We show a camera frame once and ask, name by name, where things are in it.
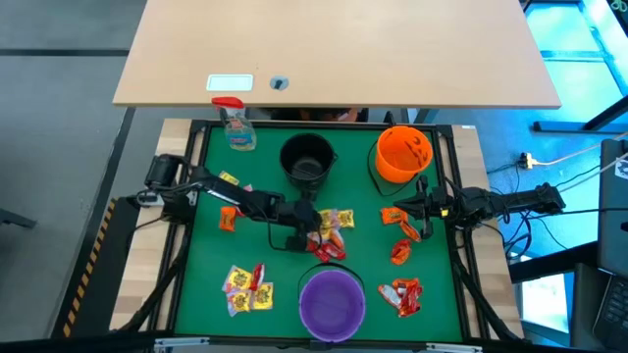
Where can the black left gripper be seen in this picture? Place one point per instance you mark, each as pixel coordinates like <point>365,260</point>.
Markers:
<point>306,216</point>

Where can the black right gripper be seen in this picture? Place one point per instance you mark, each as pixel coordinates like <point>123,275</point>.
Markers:
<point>441,206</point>

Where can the orange candy wrapper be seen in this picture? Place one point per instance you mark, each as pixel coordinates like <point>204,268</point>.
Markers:
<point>394,216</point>
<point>411,231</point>
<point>401,252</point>
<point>227,219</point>
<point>406,283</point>
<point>407,311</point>
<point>337,239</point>

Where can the red candy bar wrapper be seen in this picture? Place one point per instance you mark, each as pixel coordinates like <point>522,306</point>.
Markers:
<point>389,295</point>
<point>321,255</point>
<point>257,276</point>
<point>414,296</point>
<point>240,212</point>
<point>336,251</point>

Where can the purple pumpkin bucket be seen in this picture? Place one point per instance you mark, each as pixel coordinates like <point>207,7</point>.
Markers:
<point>333,306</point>

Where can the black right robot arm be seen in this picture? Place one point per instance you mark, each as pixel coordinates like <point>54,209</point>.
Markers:
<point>515,200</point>

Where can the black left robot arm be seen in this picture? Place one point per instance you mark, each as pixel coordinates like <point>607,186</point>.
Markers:
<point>245,198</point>

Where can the orange pumpkin bucket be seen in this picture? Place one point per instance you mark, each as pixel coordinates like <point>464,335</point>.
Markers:
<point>392,166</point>

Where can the black halloween bucket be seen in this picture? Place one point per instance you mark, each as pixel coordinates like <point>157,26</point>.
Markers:
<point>306,157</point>

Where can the clear spray bottle red trigger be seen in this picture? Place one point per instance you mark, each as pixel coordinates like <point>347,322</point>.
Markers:
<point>240,135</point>

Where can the green table mat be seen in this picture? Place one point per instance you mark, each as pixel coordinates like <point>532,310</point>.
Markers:
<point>206,255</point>

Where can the yellow white power strip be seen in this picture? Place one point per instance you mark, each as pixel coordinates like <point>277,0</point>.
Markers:
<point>527,160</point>

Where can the black floor beam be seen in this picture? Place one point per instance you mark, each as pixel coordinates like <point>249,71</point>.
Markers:
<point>549,265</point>

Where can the white rectangular desk plate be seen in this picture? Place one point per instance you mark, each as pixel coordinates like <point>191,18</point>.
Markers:
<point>229,82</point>

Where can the grey connector box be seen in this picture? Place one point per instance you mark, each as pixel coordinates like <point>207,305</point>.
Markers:
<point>149,198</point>

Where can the light wooden desk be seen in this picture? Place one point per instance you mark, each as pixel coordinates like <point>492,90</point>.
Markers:
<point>343,49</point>

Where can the black desk foot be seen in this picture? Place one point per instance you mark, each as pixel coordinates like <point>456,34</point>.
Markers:
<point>579,123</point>

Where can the grey laptop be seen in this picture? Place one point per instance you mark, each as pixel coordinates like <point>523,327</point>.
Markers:
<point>613,220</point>

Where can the black hazard striped ramp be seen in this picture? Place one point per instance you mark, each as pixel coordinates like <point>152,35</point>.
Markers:
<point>93,274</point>

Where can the black furniture leg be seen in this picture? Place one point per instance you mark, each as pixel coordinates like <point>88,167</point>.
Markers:
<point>15,218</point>

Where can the black aluminium table frame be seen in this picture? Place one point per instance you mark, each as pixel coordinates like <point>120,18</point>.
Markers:
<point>294,123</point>

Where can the silver frame bracket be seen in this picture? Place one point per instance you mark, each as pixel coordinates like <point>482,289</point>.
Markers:
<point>179,341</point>
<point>454,347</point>

